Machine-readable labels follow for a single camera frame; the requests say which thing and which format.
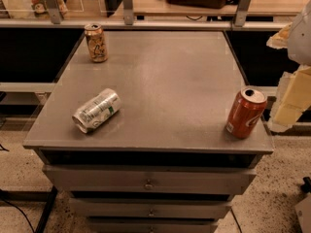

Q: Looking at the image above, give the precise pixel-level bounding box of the black floor cable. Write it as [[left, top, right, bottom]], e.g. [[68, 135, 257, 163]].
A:
[[0, 196, 36, 233]]

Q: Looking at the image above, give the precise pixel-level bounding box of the gold tan soda can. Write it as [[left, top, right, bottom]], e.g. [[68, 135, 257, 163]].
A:
[[85, 23, 108, 63]]

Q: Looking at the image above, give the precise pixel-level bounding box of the red orange soda can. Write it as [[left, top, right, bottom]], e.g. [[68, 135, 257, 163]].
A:
[[225, 85, 267, 139]]

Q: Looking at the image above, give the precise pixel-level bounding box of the silver green 7up can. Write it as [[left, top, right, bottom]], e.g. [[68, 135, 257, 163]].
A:
[[72, 88, 121, 134]]

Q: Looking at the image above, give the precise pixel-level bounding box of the grey metal drawer cabinet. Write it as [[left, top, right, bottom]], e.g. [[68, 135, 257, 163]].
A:
[[24, 31, 273, 233]]

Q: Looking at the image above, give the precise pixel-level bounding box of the wooden background desk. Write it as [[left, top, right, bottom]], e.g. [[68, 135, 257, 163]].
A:
[[114, 0, 311, 17]]

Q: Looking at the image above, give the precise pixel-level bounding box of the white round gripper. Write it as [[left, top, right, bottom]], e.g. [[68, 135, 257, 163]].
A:
[[266, 0, 311, 133]]

